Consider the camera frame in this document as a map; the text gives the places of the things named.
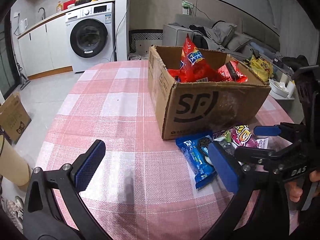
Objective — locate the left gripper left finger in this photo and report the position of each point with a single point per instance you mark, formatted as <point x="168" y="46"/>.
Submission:
<point x="43" y="218"/>

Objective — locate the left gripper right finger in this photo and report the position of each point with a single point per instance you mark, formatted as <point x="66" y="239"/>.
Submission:
<point x="269" y="218"/>

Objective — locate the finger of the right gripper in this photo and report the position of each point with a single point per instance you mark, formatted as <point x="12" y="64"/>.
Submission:
<point x="288" y="156"/>
<point x="284" y="128"/>

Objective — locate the purple candy bag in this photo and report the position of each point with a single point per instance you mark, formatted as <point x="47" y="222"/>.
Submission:
<point x="239" y="136"/>

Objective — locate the blue oreo package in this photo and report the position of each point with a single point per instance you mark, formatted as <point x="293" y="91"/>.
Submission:
<point x="195" y="150"/>

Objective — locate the red white noodle packet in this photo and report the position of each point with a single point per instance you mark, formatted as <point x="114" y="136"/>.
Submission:
<point x="231" y="72"/>

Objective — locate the red crisp snack bag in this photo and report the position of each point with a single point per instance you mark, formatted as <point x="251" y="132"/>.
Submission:
<point x="194" y="67"/>

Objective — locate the red oreo package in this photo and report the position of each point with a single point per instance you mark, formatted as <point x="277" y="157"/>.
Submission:
<point x="175" y="73"/>

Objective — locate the right hand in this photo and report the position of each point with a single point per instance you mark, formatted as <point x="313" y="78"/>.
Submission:
<point x="295" y="192"/>

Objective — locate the white side table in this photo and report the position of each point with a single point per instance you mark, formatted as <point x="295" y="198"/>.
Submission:
<point x="283" y="89"/>

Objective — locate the yellow plastic bag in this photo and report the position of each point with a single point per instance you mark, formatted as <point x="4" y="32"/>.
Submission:
<point x="260" y="67"/>

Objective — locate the grey sofa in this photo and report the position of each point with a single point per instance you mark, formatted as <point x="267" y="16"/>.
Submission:
<point x="236" y="37"/>

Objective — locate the SF cardboard box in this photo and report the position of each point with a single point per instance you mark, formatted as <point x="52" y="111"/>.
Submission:
<point x="185" y="108"/>

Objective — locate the grey clothes pile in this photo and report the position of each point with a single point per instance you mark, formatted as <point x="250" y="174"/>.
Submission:
<point x="214" y="38"/>

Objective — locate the pink plaid tablecloth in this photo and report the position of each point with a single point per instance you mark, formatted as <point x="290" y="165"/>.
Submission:
<point x="144" y="187"/>

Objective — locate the cardboard box on floor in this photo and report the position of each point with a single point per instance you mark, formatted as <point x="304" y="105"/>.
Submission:
<point x="14" y="117"/>

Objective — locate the black glass door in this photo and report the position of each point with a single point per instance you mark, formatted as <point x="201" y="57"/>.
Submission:
<point x="8" y="70"/>

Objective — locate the black white patterned basket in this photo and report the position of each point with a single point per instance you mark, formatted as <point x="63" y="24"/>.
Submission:
<point x="141" y="39"/>

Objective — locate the white kitchen cabinets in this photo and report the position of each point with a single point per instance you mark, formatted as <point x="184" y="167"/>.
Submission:
<point x="45" y="48"/>

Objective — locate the white washing machine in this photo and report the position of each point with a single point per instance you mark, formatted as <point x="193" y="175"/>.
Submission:
<point x="91" y="36"/>

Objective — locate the white electric kettle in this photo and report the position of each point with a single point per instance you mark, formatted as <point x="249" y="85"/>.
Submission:
<point x="22" y="25"/>

